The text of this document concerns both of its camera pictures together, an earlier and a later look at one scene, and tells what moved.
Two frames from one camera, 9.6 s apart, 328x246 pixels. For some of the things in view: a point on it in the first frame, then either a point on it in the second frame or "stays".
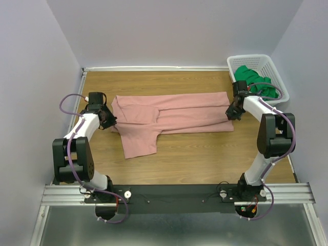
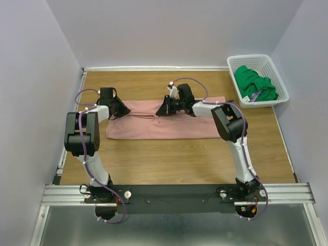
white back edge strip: (156, 68) stays
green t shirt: (242, 73) stays
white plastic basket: (261, 63) stays
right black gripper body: (234, 112) → (178, 104)
